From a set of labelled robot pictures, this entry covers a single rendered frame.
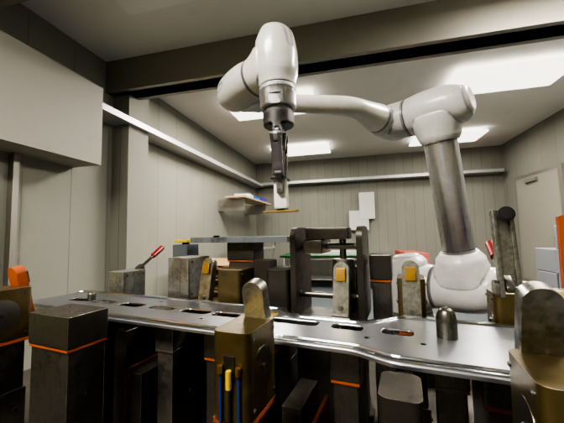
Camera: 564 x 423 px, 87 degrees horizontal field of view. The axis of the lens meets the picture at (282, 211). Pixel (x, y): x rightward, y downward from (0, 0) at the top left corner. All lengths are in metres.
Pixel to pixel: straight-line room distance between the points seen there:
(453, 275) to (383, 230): 6.17
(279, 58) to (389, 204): 6.68
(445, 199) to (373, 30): 2.07
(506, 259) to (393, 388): 0.40
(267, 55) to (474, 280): 0.89
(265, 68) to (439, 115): 0.58
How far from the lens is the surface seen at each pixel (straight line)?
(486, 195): 7.79
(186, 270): 0.90
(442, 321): 0.57
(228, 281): 0.82
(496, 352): 0.56
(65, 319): 0.70
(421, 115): 1.10
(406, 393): 0.42
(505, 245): 0.74
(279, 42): 0.78
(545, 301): 0.41
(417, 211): 7.38
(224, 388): 0.46
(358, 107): 1.02
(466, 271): 1.12
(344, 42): 2.91
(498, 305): 0.73
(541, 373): 0.39
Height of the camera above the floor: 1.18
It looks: 4 degrees up
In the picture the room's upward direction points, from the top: 1 degrees counter-clockwise
